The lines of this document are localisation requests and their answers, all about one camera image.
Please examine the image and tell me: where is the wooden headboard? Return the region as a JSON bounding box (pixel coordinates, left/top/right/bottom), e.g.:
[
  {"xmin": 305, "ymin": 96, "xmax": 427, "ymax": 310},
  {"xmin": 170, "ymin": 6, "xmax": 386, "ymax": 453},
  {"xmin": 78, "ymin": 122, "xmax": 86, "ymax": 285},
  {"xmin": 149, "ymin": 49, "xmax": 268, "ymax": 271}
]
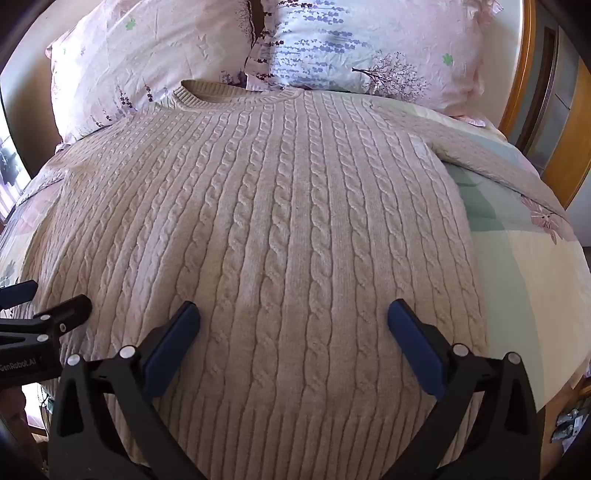
[{"xmin": 499, "ymin": 0, "xmax": 591, "ymax": 209}]

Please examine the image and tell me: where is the pink and blue floral pillow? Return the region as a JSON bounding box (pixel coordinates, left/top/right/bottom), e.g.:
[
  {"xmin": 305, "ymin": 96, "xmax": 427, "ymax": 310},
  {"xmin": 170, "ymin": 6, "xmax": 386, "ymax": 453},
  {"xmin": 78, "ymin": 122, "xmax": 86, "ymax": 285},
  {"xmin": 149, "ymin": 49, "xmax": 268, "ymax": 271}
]
[{"xmin": 245, "ymin": 0, "xmax": 504, "ymax": 126}]

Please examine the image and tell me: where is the pastel patchwork floral quilt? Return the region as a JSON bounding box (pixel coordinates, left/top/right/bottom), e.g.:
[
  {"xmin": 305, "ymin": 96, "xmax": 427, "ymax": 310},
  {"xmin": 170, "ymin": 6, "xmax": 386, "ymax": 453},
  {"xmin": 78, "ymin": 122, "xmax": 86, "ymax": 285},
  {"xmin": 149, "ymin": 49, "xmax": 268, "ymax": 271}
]
[{"xmin": 0, "ymin": 98, "xmax": 591, "ymax": 411}]

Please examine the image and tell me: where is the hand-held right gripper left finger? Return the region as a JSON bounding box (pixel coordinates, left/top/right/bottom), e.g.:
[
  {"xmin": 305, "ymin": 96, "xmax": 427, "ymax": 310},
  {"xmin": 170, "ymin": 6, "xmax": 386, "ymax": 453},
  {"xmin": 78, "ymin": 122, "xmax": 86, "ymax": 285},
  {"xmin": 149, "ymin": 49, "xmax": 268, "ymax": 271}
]
[{"xmin": 48, "ymin": 301, "xmax": 207, "ymax": 480}]

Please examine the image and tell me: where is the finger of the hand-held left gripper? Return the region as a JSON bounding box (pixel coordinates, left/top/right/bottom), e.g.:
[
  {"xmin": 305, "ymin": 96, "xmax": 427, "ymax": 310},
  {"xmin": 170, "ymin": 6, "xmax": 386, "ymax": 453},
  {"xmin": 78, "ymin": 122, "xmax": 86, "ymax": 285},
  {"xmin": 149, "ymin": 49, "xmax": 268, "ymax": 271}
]
[
  {"xmin": 0, "ymin": 294, "xmax": 93, "ymax": 344},
  {"xmin": 0, "ymin": 280, "xmax": 39, "ymax": 311}
]

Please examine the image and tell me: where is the beige cable-knit sweater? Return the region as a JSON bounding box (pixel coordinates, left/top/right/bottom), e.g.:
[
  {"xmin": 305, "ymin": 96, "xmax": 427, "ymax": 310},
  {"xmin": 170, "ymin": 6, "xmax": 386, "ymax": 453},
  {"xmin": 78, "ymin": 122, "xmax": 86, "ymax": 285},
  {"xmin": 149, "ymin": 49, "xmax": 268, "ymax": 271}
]
[{"xmin": 13, "ymin": 79, "xmax": 570, "ymax": 480}]

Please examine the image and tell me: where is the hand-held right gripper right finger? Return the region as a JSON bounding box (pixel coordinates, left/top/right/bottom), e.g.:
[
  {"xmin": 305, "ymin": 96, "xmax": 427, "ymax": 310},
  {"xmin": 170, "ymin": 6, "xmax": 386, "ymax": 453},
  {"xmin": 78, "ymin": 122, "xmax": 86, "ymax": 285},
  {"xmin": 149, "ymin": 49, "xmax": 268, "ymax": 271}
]
[{"xmin": 373, "ymin": 298, "xmax": 544, "ymax": 480}]

